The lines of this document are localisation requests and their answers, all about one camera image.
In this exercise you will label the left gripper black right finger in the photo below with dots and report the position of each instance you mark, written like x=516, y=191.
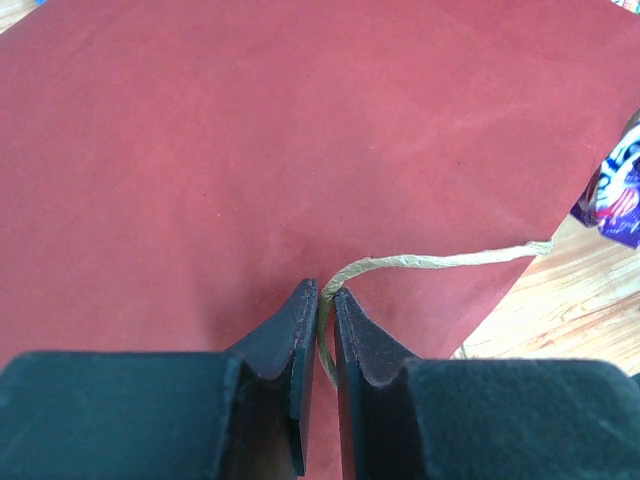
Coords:
x=405, y=417

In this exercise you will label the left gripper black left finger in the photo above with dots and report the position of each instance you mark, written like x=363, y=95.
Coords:
x=242, y=413

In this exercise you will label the red brown paper bag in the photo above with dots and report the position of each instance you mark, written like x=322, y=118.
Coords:
x=170, y=170

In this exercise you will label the small purple candy bag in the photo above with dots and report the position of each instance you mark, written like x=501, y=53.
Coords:
x=610, y=202

